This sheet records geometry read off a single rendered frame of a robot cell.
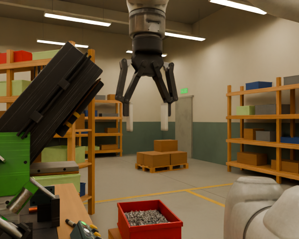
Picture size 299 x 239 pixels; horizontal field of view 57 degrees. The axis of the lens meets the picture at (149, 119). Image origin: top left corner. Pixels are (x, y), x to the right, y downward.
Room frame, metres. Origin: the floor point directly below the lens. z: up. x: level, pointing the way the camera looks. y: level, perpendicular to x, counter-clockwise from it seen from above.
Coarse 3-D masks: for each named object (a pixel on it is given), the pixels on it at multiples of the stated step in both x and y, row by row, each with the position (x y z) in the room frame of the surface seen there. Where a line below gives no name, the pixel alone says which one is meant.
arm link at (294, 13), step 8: (248, 0) 0.65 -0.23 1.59; (256, 0) 0.64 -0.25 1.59; (264, 0) 0.64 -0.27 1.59; (272, 0) 0.65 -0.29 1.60; (280, 0) 0.66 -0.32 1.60; (288, 0) 0.68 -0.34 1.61; (296, 0) 0.68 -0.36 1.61; (264, 8) 0.67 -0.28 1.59; (272, 8) 0.67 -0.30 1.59; (280, 8) 0.68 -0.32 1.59; (288, 8) 0.68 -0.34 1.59; (296, 8) 0.69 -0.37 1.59; (280, 16) 0.71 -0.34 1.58; (288, 16) 0.71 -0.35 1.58; (296, 16) 0.70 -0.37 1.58
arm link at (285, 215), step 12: (288, 192) 0.56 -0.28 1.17; (276, 204) 0.58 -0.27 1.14; (288, 204) 0.54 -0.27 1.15; (252, 216) 0.64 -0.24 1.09; (264, 216) 0.60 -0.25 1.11; (276, 216) 0.56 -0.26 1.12; (288, 216) 0.53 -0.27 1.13; (252, 228) 0.61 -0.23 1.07; (264, 228) 0.58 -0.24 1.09; (276, 228) 0.54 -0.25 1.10; (288, 228) 0.52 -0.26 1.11
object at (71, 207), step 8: (56, 184) 1.77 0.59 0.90; (64, 184) 1.77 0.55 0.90; (72, 184) 1.77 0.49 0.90; (56, 192) 1.58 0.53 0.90; (64, 192) 1.58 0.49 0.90; (72, 192) 1.58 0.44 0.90; (64, 200) 1.42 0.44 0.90; (72, 200) 1.42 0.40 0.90; (80, 200) 1.42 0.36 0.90; (64, 208) 1.29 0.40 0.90; (72, 208) 1.29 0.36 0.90; (80, 208) 1.29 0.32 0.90; (64, 216) 1.19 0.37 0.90; (72, 216) 1.19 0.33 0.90; (80, 216) 1.19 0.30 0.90; (88, 216) 1.19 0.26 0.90; (64, 224) 1.09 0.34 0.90; (88, 224) 1.09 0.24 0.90; (64, 232) 1.02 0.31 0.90
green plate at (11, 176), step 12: (0, 132) 0.93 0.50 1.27; (12, 132) 0.94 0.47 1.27; (24, 132) 0.95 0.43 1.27; (0, 144) 0.92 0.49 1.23; (12, 144) 0.93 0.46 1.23; (24, 144) 0.94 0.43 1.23; (12, 156) 0.92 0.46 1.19; (24, 156) 0.93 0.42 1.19; (0, 168) 0.90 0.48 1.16; (12, 168) 0.91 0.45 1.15; (24, 168) 0.92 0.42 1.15; (0, 180) 0.89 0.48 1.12; (12, 180) 0.90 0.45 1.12; (24, 180) 0.91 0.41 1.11; (0, 192) 0.88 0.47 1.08; (12, 192) 0.89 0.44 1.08
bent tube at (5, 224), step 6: (0, 156) 0.87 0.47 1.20; (0, 216) 0.84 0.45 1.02; (0, 222) 0.83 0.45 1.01; (6, 222) 0.84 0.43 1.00; (0, 228) 0.83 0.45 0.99; (6, 228) 0.83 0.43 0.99; (12, 228) 0.84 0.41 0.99; (18, 228) 0.85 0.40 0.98; (12, 234) 0.83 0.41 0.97; (18, 234) 0.84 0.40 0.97
